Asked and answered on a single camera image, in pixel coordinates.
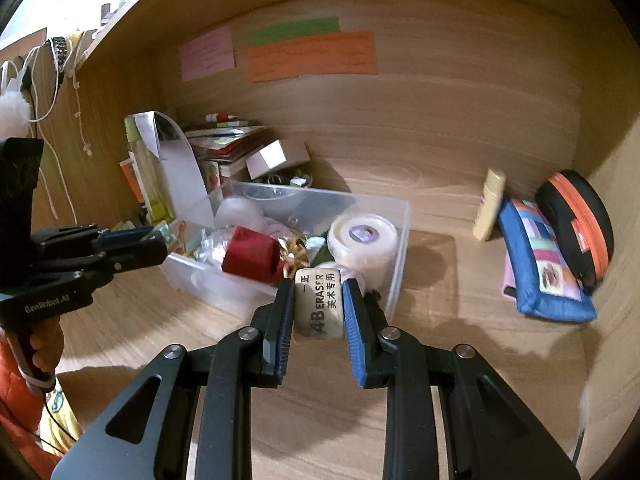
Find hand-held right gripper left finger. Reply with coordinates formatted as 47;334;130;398
50;277;297;480

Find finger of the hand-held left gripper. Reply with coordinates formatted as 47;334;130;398
92;239;169;277
95;226;157;247

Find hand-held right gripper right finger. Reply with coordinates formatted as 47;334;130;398
341;277;583;480

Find small green packet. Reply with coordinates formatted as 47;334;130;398
150;224;174;251

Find beige eraser with printed sleeve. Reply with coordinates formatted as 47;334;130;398
294;267;346;339

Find clear plastic storage box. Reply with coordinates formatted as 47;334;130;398
160;180;412;320

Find wooden desktop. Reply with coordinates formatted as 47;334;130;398
50;155;601;480

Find person's left hand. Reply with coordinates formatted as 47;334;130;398
22;316;66;389

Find orange book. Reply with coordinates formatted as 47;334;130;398
119;157;146;206

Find yellow-green clear bottle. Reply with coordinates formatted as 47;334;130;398
126;125;173;223

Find gold ribbon bow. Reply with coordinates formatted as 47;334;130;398
277;237;313;278

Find white file box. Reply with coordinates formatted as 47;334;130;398
125;111;213;223

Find dark red pouch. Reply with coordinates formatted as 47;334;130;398
222;226;281;286

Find handwritten paper sheet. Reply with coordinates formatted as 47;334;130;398
125;111;163;158

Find stack of books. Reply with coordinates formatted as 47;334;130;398
175;112;273;196

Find white plush toy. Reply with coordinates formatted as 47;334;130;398
0;90;32;133

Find pink flat case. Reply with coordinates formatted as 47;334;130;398
501;250;521;301

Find small white cardboard box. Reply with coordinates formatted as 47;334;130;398
245;139;311;181

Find cream lotion bottle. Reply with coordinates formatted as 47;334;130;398
472;169;507;242

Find pink sticky note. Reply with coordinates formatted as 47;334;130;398
179;26;237;82

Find blue patchwork pencil case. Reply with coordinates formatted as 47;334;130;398
497;198;598;323

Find black case with orange zipper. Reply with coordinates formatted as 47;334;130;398
535;170;615;293

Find orange sticky note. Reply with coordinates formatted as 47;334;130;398
245;31;377;83

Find green sticky note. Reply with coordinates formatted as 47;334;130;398
248;16;341;46

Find white hanging cord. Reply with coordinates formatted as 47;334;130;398
65;30;97;157

